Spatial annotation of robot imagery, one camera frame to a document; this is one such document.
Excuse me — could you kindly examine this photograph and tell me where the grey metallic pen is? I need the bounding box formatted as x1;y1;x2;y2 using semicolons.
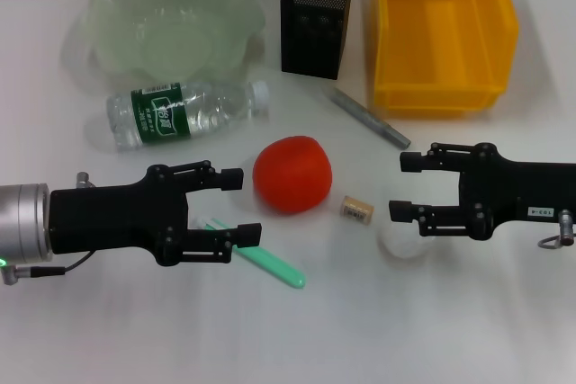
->
326;85;411;150

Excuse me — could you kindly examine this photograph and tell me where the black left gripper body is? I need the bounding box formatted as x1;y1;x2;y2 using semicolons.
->
48;165;191;267

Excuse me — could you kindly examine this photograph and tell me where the black mesh pen holder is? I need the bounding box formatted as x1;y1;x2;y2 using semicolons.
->
279;0;356;81

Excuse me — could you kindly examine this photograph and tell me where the clear water bottle green label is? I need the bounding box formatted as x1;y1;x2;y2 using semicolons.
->
106;80;271;152

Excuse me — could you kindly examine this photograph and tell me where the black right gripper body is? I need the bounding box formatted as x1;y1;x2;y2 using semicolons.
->
458;143;576;241

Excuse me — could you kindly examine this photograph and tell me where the pale green glass fruit plate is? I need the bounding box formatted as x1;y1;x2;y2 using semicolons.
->
62;0;266;94

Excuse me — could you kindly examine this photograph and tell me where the white paper ball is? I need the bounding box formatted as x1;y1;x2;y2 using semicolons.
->
377;220;436;260

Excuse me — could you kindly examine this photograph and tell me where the red-orange round fruit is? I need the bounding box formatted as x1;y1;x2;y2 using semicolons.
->
252;135;333;215

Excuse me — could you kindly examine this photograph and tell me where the yellow plastic bin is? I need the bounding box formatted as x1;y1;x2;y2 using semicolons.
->
372;0;519;116

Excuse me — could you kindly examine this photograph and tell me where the green utility knife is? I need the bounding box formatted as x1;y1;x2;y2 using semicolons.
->
191;216;307;290

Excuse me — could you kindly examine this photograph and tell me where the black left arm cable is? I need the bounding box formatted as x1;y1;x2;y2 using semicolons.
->
0;251;95;287

